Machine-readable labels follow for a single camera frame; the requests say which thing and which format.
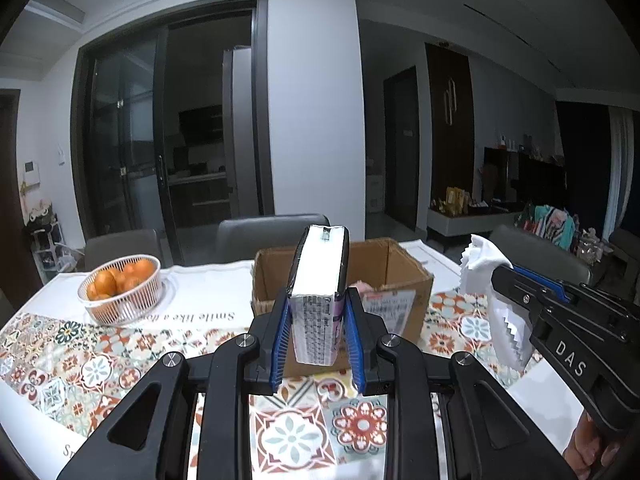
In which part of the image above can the pink fluffy plush item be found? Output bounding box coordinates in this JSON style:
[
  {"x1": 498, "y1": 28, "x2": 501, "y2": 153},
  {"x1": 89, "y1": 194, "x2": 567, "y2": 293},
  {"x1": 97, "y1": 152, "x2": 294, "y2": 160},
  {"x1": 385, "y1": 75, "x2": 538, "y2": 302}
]
[{"x1": 352, "y1": 281, "x2": 374, "y2": 294}]

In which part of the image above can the small pink printed box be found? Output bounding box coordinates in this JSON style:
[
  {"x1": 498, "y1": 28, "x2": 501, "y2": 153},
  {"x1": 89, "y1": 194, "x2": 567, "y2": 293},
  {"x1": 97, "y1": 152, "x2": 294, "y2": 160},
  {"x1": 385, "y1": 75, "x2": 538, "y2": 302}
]
[{"x1": 288, "y1": 224, "x2": 349, "y2": 366}]

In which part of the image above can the right hand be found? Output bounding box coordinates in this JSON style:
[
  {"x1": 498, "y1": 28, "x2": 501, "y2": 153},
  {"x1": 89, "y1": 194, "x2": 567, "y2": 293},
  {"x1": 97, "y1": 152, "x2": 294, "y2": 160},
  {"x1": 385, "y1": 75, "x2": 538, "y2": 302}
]
[{"x1": 563, "y1": 411, "x2": 620, "y2": 480}]

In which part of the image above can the brown cardboard box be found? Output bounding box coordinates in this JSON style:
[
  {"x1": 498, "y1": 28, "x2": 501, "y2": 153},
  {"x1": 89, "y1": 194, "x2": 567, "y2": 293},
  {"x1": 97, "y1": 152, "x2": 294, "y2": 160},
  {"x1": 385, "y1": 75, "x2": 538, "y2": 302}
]
[{"x1": 252, "y1": 238, "x2": 434, "y2": 377}]

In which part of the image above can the grey dining chair right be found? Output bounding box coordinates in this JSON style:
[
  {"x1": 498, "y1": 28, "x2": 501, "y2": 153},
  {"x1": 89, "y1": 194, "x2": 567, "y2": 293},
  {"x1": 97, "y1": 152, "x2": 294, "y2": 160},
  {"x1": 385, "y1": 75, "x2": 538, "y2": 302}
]
[{"x1": 489, "y1": 224, "x2": 593, "y2": 285}]

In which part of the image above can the grey dining chair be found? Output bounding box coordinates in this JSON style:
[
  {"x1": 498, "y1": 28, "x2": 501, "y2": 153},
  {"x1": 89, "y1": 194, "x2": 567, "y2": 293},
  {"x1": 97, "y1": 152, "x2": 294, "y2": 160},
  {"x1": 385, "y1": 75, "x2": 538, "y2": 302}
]
[
  {"x1": 489, "y1": 224, "x2": 593, "y2": 285},
  {"x1": 214, "y1": 214, "x2": 330, "y2": 263},
  {"x1": 84, "y1": 229, "x2": 163, "y2": 271}
]

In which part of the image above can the colourful clothes pile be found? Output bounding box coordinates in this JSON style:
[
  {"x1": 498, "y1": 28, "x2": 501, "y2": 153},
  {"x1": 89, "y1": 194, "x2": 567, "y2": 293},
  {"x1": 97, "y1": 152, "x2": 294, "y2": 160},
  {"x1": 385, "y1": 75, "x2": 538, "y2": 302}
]
[{"x1": 514, "y1": 205, "x2": 578, "y2": 252}]

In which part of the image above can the white low cabinet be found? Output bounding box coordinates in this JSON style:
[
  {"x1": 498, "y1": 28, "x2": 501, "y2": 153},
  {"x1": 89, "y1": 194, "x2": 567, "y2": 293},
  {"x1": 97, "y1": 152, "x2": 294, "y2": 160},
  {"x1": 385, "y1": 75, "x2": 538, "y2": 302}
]
[{"x1": 426, "y1": 209, "x2": 518, "y2": 250}]

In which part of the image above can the white basket of oranges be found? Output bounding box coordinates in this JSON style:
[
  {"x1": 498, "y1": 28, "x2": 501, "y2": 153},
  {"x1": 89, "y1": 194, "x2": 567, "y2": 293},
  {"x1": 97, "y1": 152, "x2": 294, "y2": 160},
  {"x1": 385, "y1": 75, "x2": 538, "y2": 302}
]
[{"x1": 77, "y1": 255, "x2": 163, "y2": 326}]

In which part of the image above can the patterned table runner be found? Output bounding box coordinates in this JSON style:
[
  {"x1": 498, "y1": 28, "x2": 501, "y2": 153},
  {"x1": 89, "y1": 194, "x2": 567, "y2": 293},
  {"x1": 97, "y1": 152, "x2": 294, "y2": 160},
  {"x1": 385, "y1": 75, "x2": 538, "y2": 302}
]
[{"x1": 0, "y1": 288, "x2": 547, "y2": 480}]

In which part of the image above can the grey dining chair left back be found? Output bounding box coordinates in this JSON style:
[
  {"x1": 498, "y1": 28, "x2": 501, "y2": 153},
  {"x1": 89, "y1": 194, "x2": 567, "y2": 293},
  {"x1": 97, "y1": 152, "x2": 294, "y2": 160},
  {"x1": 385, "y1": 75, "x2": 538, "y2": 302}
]
[{"x1": 84, "y1": 229, "x2": 163, "y2": 271}]

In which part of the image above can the white shelf rack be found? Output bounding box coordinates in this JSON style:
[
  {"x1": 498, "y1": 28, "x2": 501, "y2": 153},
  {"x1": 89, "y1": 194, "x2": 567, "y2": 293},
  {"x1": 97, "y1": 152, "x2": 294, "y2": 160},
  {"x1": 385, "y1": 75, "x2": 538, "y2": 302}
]
[{"x1": 27, "y1": 214, "x2": 73, "y2": 284}]

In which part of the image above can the silver refrigerator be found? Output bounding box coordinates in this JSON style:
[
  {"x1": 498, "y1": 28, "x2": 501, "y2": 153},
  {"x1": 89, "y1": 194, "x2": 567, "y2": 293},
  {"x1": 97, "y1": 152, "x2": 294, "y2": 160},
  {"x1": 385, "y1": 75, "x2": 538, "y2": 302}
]
[{"x1": 222, "y1": 46, "x2": 259, "y2": 218}]

